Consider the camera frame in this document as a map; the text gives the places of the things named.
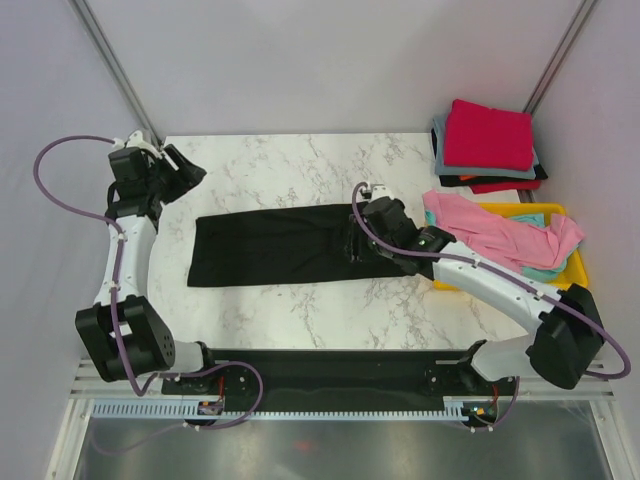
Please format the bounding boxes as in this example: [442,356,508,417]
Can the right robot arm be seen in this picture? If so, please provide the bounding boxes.
[352,196,604,394]

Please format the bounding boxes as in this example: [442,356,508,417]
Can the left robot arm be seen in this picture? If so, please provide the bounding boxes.
[75,143,220,393]

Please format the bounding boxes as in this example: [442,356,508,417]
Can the folded grey t-shirt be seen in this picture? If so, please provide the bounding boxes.
[432,114,542,180]

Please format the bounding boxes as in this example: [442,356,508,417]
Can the pink t-shirt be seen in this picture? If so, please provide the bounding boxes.
[422,188,586,276]

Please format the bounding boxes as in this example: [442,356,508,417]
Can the folded dark red t-shirt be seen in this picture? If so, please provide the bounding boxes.
[470,180,542,195]

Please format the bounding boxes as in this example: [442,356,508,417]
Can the teal t-shirt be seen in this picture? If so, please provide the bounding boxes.
[425,209,584,283]

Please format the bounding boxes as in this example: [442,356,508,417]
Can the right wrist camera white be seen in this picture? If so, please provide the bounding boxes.
[360,183,395,202]

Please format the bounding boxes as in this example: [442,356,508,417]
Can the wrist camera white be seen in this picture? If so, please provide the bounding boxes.
[360,183,395,202]
[112,130,163,159]

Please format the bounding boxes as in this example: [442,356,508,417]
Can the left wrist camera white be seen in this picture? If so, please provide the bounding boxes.
[112,130,163,159]

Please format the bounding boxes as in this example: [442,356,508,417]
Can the left aluminium frame post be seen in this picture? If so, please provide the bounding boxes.
[68,0,161,145]

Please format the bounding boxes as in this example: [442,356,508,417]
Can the aluminium frame post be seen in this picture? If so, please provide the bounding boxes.
[523,0,600,116]
[68,0,161,145]

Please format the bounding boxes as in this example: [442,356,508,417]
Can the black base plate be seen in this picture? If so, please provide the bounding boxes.
[162,349,515,414]

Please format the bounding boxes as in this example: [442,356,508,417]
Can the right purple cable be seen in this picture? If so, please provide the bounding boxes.
[350,182,632,434]

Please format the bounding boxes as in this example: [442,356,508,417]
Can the purple cable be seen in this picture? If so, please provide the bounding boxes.
[33,134,265,456]
[350,182,632,434]

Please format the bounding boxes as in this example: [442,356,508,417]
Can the right aluminium frame post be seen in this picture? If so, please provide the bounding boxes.
[523,0,600,116]

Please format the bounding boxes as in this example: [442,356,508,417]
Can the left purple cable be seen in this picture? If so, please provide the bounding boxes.
[33,134,265,456]

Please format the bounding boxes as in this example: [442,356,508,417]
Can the white cable duct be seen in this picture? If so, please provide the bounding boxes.
[92,399,468,422]

